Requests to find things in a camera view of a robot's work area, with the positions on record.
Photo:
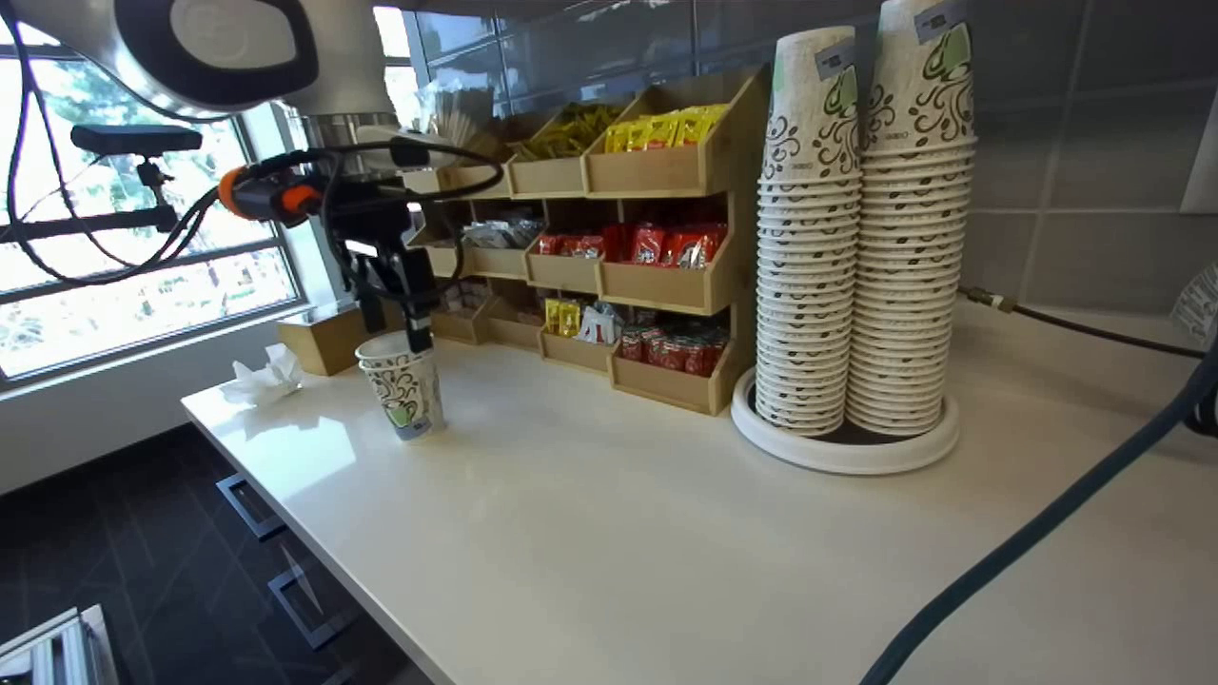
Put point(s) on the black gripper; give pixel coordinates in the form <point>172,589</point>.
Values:
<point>368,215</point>

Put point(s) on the patterned paper cup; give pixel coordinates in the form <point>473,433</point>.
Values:
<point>403,395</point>
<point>383,347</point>

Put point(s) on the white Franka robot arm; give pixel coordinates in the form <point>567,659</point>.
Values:
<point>333,62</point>

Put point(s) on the white round cup tray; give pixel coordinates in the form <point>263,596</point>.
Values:
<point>763,441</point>

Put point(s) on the shorter paper cup stack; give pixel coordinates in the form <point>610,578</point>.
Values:
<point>808,239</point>

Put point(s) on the taller paper cup stack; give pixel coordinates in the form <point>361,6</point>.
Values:
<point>911,215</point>

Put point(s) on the small wooden box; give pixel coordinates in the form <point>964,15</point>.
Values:
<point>319,341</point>

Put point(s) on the silver white packets pile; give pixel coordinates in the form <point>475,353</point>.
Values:
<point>497,232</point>

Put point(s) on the crumpled white napkin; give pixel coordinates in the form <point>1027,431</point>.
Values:
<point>261,376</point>

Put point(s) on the yellow sachets pile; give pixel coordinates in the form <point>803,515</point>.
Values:
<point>560,315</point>

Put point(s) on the orange black wrist attachment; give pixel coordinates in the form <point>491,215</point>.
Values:
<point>263,191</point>

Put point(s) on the small red packets pile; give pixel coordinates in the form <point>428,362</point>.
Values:
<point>572,246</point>

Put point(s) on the white sachets pile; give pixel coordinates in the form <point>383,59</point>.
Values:
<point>597,326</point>

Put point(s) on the yellow green packets pile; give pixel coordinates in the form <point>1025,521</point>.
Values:
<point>572,130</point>

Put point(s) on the dark red packets pile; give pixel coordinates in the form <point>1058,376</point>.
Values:
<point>669,347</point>

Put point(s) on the large red snack packets pile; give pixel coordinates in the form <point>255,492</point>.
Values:
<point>680,246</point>

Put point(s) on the wooden tiered snack rack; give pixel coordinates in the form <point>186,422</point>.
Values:
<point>710,271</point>

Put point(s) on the yellow snack packets pile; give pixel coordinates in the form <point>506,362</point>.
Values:
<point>663,125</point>

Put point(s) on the white framed object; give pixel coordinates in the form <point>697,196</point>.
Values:
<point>59,646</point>

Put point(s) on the white patterned object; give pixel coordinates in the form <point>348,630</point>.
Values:
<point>1201,306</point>

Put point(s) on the window with metal frame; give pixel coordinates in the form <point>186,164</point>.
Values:
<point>125,308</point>

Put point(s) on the black camera on stand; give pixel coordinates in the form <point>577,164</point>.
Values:
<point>134,137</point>

